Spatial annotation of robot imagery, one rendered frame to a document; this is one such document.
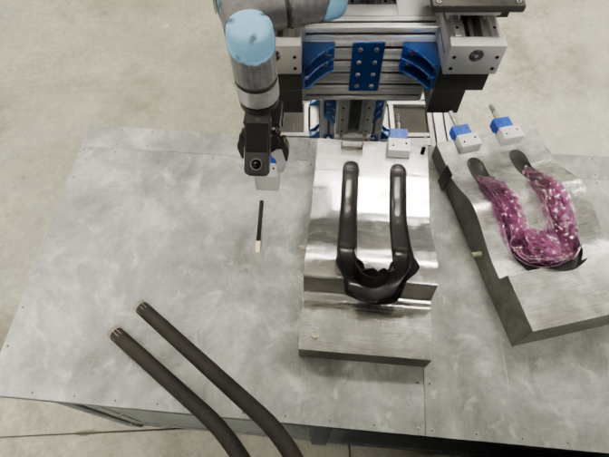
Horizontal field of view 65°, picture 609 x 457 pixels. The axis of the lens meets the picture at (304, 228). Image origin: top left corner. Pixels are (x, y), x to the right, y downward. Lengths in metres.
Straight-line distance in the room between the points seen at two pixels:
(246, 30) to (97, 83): 2.05
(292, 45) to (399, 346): 0.74
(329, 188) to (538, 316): 0.50
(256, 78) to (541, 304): 0.68
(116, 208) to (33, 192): 1.25
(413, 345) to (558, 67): 2.16
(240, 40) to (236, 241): 0.51
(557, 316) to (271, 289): 0.58
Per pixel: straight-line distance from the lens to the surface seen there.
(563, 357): 1.14
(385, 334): 0.98
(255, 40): 0.77
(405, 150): 1.12
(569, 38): 3.11
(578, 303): 1.07
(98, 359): 1.11
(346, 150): 1.17
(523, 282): 1.04
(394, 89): 1.52
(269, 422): 0.88
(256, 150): 0.89
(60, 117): 2.70
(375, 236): 1.00
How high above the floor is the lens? 1.79
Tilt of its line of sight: 62 degrees down
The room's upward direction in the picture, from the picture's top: 2 degrees counter-clockwise
